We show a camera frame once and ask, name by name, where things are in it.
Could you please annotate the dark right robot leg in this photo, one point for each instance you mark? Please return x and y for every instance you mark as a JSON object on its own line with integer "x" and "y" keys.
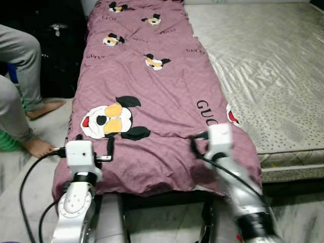
{"x": 212, "y": 223}

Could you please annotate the pink cartoon print blanket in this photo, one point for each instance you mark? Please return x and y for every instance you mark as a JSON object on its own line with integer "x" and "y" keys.
{"x": 152, "y": 76}

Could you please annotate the beige quilted mattress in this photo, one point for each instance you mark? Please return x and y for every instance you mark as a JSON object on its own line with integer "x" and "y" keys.
{"x": 268, "y": 76}

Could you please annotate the black bag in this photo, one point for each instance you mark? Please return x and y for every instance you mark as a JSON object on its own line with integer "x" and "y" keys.
{"x": 61, "y": 61}

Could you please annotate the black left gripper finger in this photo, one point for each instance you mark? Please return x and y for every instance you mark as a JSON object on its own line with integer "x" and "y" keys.
{"x": 79, "y": 137}
{"x": 110, "y": 148}

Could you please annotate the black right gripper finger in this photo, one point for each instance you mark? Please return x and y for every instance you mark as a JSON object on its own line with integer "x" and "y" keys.
{"x": 195, "y": 146}

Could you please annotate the green plastic stool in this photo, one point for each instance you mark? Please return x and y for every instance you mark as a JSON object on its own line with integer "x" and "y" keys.
{"x": 7, "y": 142}

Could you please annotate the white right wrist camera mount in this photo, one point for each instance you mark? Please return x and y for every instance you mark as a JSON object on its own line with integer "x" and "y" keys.
{"x": 220, "y": 136}

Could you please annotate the person in grey trousers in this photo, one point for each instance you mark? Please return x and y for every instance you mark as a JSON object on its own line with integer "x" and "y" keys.
{"x": 20, "y": 55}

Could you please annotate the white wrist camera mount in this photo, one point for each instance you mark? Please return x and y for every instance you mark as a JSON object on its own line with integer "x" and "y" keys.
{"x": 80, "y": 153}
{"x": 220, "y": 136}

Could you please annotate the silver left robot leg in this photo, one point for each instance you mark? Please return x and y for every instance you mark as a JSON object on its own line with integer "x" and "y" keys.
{"x": 111, "y": 217}

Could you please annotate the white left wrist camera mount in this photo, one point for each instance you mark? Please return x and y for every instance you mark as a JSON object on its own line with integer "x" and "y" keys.
{"x": 80, "y": 153}

